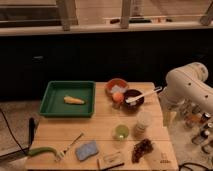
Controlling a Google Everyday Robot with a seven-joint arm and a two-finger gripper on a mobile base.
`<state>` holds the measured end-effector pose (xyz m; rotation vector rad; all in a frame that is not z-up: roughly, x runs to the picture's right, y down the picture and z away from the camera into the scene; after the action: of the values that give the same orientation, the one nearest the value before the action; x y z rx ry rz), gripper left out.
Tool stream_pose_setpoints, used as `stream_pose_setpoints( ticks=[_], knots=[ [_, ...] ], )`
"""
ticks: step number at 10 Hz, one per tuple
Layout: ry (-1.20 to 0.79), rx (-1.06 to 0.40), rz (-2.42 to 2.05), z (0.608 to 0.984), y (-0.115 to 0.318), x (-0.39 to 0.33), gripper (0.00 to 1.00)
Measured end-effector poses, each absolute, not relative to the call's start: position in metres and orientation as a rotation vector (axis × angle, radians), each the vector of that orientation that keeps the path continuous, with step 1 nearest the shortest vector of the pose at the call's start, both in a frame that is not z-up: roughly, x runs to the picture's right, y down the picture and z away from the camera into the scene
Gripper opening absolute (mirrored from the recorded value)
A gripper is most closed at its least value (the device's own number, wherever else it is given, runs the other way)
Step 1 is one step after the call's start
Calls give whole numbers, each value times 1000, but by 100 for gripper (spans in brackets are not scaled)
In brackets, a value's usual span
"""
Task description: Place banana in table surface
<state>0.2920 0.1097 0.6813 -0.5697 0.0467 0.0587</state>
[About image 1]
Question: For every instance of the white plastic spoon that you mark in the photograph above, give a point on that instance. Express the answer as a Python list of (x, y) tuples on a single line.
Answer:
[(133, 99)]

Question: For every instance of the spice bottle rack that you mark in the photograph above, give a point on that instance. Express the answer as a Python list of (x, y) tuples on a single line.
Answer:
[(196, 126)]

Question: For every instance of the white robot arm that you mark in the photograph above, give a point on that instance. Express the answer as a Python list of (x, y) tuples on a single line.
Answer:
[(186, 83)]

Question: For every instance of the brown dried food pile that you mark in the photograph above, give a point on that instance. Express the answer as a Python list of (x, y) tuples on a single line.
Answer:
[(140, 149)]

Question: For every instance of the silver fork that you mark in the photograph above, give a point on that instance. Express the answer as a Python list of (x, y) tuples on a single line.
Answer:
[(62, 153)]

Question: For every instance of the green plastic tray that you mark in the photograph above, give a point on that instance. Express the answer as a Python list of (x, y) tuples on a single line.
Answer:
[(53, 104)]

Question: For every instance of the blue sponge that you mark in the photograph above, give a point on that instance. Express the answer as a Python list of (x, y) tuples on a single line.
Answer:
[(86, 150)]

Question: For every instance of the orange ball on glass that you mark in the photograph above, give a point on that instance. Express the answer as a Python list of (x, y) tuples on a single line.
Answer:
[(117, 98)]

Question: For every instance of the orange bowl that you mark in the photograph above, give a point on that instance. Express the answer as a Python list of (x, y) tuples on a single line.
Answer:
[(116, 85)]

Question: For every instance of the green cup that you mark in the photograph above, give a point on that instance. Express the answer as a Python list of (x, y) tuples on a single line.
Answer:
[(121, 132)]

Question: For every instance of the white window railing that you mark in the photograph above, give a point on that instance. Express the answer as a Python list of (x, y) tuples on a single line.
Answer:
[(48, 17)]

